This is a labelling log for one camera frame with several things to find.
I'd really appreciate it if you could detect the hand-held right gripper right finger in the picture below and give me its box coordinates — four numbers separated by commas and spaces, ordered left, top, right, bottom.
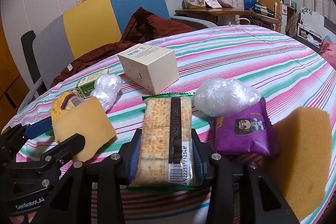
191, 129, 300, 224

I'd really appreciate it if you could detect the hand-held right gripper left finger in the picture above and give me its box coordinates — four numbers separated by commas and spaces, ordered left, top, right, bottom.
34, 129, 144, 224

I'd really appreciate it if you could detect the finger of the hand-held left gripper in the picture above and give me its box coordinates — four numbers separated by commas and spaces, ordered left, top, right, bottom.
0, 117, 53, 153
5, 133, 87, 174

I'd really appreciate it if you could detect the yellow sponge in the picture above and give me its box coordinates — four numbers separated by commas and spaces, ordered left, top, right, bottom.
51, 97, 117, 163
264, 106, 332, 222

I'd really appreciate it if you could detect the cracker packet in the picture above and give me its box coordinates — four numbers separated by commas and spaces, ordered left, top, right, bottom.
126, 91, 204, 190

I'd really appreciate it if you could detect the large plastic bag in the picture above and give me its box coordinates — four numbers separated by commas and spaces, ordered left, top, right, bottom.
194, 79, 261, 117

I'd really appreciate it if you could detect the person's left hand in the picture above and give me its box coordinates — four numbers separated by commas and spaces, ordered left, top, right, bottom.
7, 215, 28, 224

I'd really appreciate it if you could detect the yellow textured scrub pad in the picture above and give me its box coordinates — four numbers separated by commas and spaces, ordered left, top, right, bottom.
51, 91, 85, 119

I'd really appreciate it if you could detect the purple snack packet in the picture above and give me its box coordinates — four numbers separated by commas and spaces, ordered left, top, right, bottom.
209, 97, 281, 157

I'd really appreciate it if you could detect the wooden wardrobe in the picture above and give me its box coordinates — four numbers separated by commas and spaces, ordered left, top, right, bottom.
0, 19, 29, 135

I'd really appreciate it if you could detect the small green box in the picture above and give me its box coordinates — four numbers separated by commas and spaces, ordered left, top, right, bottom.
75, 69, 109, 98

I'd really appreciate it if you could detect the small crumpled plastic bag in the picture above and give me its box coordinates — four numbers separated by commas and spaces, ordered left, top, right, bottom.
90, 74, 123, 112

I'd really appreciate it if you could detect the cream cardboard box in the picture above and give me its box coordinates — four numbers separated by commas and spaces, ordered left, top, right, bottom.
117, 43, 180, 95

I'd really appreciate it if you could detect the striped tablecloth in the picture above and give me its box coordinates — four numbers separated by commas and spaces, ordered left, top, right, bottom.
0, 25, 336, 224

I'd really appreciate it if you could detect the grey yellow blue chair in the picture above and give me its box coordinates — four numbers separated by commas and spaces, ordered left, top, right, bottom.
21, 0, 218, 109

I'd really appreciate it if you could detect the maroon cloth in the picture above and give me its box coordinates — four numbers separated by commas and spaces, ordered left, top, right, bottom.
50, 7, 197, 88

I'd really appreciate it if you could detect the wooden side table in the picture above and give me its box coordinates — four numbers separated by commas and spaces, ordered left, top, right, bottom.
175, 7, 252, 28

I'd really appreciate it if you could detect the pink cushion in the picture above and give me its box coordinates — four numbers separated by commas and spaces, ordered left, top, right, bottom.
320, 39, 336, 67

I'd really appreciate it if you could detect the wooden desk shelf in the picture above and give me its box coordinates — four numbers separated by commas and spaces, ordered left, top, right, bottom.
249, 0, 282, 30

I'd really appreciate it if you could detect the white floral storage box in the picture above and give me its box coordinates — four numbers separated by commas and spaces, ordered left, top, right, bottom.
297, 6, 325, 43

